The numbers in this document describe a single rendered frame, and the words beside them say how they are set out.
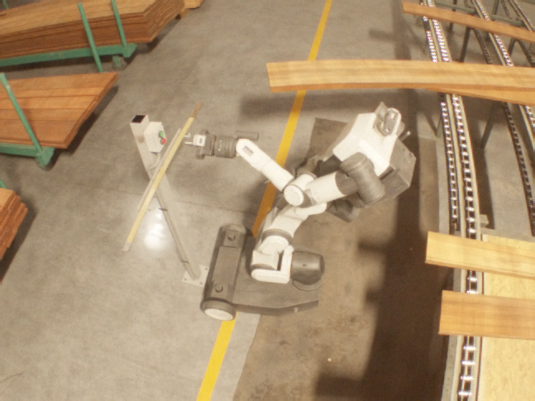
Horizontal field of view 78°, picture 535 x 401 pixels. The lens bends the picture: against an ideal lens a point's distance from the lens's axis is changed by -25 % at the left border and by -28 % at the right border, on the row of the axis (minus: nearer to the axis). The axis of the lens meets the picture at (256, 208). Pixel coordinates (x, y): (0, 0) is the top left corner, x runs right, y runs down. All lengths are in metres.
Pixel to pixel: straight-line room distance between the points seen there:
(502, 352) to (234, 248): 1.72
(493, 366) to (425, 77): 1.81
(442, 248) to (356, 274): 0.98
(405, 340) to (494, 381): 0.98
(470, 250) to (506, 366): 0.57
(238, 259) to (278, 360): 0.66
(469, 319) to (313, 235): 1.49
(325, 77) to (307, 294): 1.25
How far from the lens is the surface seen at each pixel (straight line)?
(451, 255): 1.84
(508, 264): 1.95
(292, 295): 2.41
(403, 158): 1.65
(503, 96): 2.96
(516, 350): 1.84
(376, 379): 2.45
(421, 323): 2.62
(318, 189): 1.50
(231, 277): 2.47
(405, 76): 2.65
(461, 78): 2.84
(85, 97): 3.70
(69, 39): 5.01
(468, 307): 1.75
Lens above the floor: 2.35
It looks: 52 degrees down
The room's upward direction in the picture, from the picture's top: 8 degrees counter-clockwise
